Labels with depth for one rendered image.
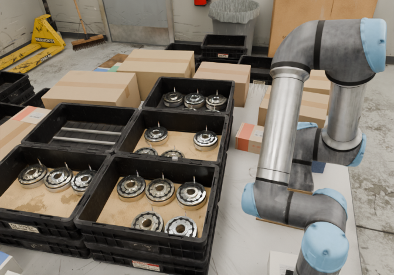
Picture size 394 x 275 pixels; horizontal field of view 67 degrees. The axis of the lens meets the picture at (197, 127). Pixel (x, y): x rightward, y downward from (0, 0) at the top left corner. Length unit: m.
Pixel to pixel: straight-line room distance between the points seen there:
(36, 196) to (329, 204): 0.98
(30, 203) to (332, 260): 0.99
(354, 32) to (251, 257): 0.75
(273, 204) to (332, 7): 3.22
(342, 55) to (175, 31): 3.67
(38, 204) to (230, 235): 0.69
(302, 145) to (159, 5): 3.45
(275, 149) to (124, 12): 3.98
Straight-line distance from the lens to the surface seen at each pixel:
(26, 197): 1.26
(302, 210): 0.68
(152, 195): 1.06
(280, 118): 0.70
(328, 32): 0.75
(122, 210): 1.08
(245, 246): 1.12
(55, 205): 1.18
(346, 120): 0.92
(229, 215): 1.18
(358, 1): 3.77
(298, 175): 1.05
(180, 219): 0.99
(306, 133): 1.07
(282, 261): 1.01
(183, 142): 1.28
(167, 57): 1.86
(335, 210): 0.68
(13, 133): 1.57
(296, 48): 0.74
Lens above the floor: 1.66
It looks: 38 degrees down
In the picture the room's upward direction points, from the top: 3 degrees counter-clockwise
